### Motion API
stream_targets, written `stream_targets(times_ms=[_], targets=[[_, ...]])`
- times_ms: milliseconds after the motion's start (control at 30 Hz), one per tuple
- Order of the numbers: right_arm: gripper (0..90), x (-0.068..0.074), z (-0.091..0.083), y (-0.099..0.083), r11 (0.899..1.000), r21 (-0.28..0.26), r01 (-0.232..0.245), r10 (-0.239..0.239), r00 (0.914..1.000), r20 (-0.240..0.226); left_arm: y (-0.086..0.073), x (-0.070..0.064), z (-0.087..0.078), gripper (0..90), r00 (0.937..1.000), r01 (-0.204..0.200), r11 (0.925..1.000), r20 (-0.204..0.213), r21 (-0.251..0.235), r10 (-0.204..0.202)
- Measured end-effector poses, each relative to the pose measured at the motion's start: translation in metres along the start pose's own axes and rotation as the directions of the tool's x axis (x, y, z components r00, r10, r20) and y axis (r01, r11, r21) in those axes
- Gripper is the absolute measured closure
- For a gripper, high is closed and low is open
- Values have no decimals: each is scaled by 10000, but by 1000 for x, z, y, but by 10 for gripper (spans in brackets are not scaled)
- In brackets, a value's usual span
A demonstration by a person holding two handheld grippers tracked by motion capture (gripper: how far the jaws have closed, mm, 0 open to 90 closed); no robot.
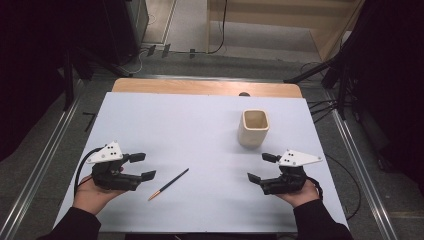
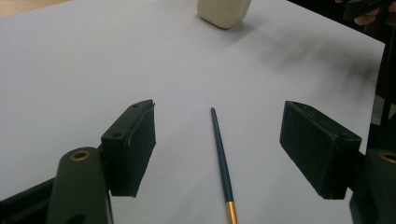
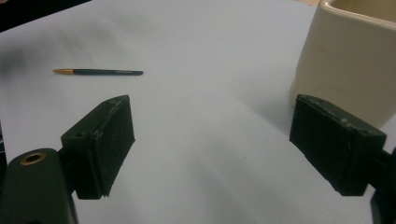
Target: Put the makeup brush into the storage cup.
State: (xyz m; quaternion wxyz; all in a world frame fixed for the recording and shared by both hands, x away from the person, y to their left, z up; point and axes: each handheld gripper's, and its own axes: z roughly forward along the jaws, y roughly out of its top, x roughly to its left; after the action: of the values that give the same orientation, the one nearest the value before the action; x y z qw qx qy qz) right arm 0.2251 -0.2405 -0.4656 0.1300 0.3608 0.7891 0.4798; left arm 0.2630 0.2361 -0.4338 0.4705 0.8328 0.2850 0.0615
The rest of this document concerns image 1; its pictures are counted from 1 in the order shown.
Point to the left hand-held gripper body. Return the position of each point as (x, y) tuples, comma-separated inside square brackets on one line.
[(113, 180)]

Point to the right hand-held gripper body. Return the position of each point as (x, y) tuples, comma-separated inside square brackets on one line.
[(290, 181)]

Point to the dark blue pencil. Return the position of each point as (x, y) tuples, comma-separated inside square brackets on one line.
[(168, 184)]

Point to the person's right hand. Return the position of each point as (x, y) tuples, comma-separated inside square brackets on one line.
[(301, 197)]

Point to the person's left hand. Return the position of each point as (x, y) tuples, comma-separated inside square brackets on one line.
[(90, 198)]

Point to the cream square cup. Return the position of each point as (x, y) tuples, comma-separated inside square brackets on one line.
[(251, 135)]

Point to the white table mat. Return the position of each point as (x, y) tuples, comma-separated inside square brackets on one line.
[(200, 133)]

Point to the wooden table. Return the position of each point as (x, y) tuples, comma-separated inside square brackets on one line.
[(200, 87)]

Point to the black metal stand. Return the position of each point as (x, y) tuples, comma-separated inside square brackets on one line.
[(342, 90), (68, 80)]

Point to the black cabinet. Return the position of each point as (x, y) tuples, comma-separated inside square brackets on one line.
[(123, 30)]

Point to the black curtain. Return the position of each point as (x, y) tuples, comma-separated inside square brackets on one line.
[(30, 66), (390, 83)]

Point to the light wooden shelf unit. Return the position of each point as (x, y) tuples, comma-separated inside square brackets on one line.
[(300, 20)]

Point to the metal floor rail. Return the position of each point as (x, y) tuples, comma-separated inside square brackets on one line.
[(36, 160), (361, 170)]

